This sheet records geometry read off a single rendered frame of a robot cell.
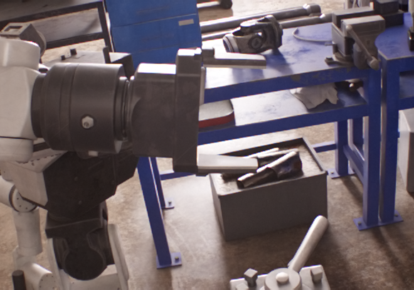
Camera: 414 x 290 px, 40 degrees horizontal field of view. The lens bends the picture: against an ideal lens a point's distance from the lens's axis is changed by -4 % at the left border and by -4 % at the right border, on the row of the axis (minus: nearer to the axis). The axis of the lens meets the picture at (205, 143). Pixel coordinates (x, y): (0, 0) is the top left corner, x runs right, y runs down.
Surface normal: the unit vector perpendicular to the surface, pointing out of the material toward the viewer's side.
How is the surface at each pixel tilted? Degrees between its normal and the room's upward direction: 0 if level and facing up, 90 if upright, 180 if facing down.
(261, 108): 0
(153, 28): 90
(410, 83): 0
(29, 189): 86
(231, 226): 90
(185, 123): 81
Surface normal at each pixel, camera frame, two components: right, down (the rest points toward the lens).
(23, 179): -0.64, 0.40
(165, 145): 0.00, 0.37
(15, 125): 0.01, -0.04
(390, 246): -0.13, -0.86
